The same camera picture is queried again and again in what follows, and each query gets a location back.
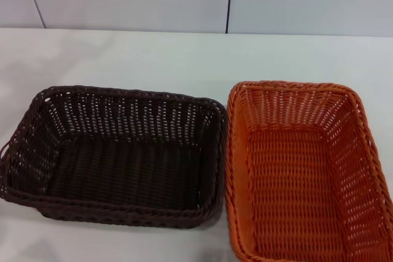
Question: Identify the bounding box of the dark brown woven basket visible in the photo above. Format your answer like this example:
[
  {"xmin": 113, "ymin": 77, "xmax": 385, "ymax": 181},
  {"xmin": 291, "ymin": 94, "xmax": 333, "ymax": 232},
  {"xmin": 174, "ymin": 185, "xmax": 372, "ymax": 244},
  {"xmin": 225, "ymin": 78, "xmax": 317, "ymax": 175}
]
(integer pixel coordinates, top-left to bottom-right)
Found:
[{"xmin": 0, "ymin": 85, "xmax": 230, "ymax": 222}]

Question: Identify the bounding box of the orange woven basket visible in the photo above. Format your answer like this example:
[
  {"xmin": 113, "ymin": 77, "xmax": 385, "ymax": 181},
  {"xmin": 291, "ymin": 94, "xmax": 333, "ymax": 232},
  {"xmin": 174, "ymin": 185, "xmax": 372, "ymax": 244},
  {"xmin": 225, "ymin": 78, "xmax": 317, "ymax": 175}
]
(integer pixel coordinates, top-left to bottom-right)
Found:
[{"xmin": 226, "ymin": 80, "xmax": 393, "ymax": 262}]

